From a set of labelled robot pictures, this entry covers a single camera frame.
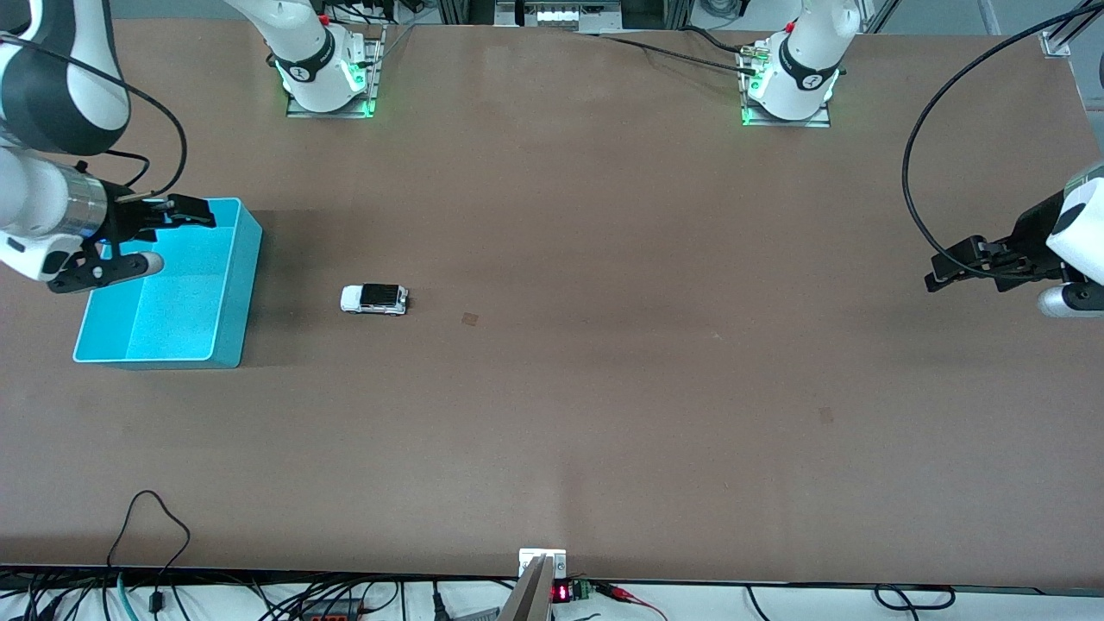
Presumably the white jeep toy black roof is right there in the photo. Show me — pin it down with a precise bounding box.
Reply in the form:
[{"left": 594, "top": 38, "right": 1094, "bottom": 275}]
[{"left": 340, "top": 283, "right": 410, "bottom": 317}]

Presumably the cyan plastic storage bin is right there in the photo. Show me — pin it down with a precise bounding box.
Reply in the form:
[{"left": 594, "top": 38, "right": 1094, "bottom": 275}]
[{"left": 72, "top": 198, "right": 263, "bottom": 370}]

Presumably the lit electronics box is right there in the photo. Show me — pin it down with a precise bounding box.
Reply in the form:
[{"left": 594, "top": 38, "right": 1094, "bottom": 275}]
[{"left": 496, "top": 0, "right": 622, "bottom": 29}]

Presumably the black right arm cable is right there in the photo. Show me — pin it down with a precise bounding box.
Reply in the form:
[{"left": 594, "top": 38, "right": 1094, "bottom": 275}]
[{"left": 0, "top": 34, "right": 189, "bottom": 201}]

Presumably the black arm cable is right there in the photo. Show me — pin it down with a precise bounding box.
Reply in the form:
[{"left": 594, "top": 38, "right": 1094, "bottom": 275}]
[
  {"left": 902, "top": 0, "right": 1104, "bottom": 281},
  {"left": 0, "top": 34, "right": 189, "bottom": 201}
]

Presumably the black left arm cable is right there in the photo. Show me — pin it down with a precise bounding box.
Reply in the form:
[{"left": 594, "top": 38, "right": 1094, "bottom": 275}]
[{"left": 902, "top": 0, "right": 1104, "bottom": 281}]

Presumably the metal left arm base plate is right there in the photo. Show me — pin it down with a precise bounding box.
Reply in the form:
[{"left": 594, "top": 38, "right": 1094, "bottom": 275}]
[{"left": 738, "top": 43, "right": 833, "bottom": 129}]

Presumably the aluminium table corner bracket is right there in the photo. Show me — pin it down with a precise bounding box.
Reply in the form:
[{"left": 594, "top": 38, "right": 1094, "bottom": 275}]
[{"left": 1039, "top": 0, "right": 1098, "bottom": 60}]

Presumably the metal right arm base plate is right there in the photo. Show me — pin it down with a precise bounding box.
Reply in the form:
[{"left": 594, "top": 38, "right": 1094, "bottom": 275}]
[{"left": 285, "top": 26, "right": 386, "bottom": 119}]

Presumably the thin black looped cable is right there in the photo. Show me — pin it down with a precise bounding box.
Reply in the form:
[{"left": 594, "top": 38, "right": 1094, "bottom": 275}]
[{"left": 105, "top": 490, "right": 192, "bottom": 615}]

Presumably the black coiled cable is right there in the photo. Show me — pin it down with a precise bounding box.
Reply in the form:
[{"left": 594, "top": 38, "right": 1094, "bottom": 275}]
[{"left": 873, "top": 585, "right": 957, "bottom": 612}]

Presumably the long black tabletop cable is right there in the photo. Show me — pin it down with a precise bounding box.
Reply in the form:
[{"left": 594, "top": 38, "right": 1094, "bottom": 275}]
[{"left": 565, "top": 26, "right": 760, "bottom": 75}]

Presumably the red clip lead wire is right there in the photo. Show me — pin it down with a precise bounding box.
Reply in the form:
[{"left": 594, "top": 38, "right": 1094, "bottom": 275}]
[{"left": 595, "top": 582, "right": 669, "bottom": 621}]

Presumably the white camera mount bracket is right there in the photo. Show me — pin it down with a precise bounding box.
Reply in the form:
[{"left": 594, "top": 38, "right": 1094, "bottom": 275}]
[{"left": 518, "top": 549, "right": 568, "bottom": 579}]

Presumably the grey metal mount bar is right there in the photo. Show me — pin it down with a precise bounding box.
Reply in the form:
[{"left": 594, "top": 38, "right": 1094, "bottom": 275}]
[{"left": 496, "top": 555, "right": 555, "bottom": 621}]

